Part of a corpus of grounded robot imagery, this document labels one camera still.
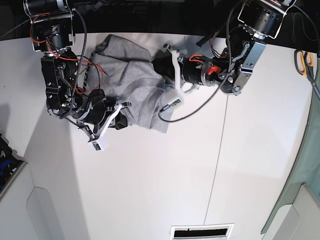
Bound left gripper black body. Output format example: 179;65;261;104
163;44;223;87

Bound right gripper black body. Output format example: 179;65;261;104
70;97;132;137

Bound grey t-shirt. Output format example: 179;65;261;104
90;34;174;133

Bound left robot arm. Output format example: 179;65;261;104
152;0;295;95

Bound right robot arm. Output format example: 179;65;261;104
23;0;128;139

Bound blue black clutter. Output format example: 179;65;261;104
0;134;23;191

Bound grey white side bin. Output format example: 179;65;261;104
262;184;320;240

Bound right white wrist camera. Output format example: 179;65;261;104
88;136;110;151

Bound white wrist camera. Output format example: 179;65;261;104
164;89;185;108
88;136;110;151

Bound braided camera cable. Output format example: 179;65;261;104
157;4;238;123

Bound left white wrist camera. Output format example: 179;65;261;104
164;89;185;108

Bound orange handled scissors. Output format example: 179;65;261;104
294;49;320;100

